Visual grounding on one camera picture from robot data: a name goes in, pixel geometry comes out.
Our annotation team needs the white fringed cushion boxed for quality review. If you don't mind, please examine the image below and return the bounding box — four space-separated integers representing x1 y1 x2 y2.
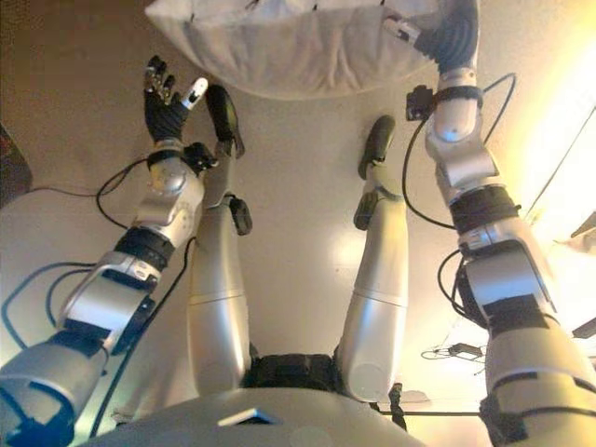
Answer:
143 0 441 101

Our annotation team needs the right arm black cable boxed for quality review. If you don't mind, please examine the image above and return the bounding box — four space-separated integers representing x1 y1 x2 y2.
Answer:
401 72 518 322

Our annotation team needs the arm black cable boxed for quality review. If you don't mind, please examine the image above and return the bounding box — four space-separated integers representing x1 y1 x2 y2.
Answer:
401 72 518 322
0 156 196 439

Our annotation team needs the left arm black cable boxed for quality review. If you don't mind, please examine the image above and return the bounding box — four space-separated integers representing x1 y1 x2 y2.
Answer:
0 156 196 439

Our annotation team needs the silver robot leg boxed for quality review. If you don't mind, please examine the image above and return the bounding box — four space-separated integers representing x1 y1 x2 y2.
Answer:
339 115 411 404
185 84 255 397

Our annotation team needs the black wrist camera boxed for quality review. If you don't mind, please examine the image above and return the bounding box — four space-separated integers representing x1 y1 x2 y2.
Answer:
183 142 220 177
405 85 435 121

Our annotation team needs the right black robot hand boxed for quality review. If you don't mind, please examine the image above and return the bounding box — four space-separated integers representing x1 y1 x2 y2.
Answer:
384 0 481 75

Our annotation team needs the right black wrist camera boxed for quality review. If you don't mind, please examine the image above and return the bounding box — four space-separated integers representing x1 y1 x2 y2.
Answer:
405 85 435 121

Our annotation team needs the left silver robot leg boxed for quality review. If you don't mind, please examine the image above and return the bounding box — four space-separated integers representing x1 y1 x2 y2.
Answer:
185 84 255 397

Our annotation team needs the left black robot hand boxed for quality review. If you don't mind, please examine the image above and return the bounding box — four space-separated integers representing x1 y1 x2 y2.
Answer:
142 54 210 144

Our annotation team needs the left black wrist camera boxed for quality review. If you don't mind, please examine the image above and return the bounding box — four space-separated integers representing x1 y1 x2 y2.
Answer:
183 142 220 177

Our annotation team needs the grey robot torso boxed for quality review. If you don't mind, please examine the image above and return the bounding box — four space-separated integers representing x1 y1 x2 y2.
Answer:
78 353 494 447

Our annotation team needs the black power adapter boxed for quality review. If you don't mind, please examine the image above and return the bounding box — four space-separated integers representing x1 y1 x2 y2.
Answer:
421 342 486 362

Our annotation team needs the right silver robot leg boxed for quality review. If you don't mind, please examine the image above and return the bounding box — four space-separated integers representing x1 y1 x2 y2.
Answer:
339 115 411 404

